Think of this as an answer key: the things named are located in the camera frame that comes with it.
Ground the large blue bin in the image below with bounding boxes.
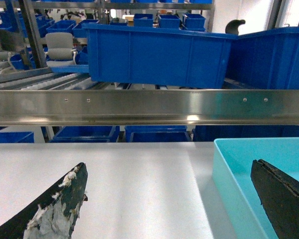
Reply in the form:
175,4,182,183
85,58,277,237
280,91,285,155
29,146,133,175
226,27,299,90
82,23,238,89

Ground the roller conveyor shelf track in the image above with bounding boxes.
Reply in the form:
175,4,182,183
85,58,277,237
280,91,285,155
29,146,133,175
0,67,108,91

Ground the large blue bin right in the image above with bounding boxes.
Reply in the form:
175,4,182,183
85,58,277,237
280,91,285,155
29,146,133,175
226,27,299,90

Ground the stainless steel shelf rail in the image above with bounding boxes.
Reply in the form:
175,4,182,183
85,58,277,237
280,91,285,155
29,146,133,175
0,90,299,126

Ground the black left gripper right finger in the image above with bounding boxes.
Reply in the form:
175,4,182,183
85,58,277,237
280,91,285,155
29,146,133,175
251,159,299,239

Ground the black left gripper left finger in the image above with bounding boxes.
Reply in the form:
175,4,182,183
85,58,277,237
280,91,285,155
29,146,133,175
0,162,88,239

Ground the blue bin background middle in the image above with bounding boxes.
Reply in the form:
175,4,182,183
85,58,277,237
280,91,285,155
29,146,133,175
158,14,181,28

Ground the black curved object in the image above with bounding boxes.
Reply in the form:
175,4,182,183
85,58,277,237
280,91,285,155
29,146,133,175
225,19,246,35

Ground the blue bin background right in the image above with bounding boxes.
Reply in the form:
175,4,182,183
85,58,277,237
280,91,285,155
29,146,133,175
182,13,206,31

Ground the blue bin below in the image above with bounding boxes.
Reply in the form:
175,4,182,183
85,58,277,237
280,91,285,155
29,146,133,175
50,126,120,143
0,131,34,143
125,125,191,142

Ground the steel shelf upright post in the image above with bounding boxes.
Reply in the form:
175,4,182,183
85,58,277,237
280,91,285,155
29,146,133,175
18,0,47,69

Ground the large blue bin centre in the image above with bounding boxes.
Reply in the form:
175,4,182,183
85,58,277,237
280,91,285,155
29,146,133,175
82,23,238,89

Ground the light turquoise plastic bin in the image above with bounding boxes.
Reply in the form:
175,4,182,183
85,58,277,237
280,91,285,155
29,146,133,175
212,137,299,239

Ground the grey office chair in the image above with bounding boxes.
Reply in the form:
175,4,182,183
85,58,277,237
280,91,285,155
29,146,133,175
45,32,78,67

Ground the blue bin below left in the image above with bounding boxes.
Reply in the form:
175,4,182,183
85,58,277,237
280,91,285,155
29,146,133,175
0,131,34,143

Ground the blue bin below centre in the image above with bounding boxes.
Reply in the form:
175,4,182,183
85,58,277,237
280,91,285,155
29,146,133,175
125,125,191,142

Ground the blue bin background left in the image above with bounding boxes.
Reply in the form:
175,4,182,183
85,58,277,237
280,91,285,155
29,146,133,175
46,20,76,34

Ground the blue bin background row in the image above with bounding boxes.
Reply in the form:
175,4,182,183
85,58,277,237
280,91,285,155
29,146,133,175
133,13,153,27

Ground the blue bin below middle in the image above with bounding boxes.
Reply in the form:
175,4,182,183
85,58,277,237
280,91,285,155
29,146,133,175
50,126,120,143

